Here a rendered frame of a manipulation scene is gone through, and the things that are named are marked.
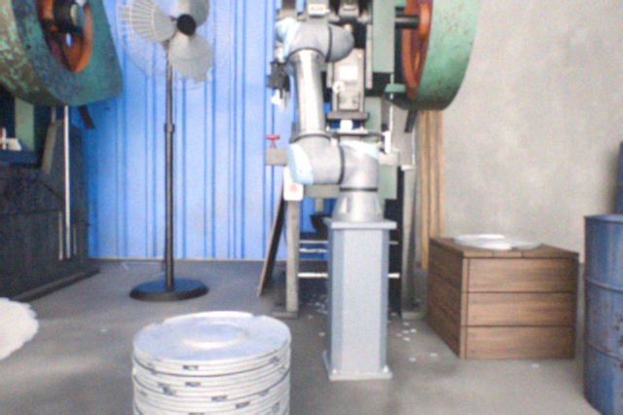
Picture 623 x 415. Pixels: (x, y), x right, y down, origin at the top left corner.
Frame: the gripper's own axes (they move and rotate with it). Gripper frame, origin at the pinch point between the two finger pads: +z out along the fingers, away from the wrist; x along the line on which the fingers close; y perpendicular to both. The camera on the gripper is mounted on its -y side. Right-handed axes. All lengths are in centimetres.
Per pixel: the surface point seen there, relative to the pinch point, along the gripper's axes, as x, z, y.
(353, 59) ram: -26.8, -25.7, -20.7
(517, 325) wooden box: 17, 71, -95
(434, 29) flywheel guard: -12, -32, -58
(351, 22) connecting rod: -29, -43, -18
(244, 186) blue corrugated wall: -110, 40, 83
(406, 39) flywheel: -75, -47, -34
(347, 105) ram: -22.3, -4.5, -20.1
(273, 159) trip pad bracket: 4.4, 21.3, 2.0
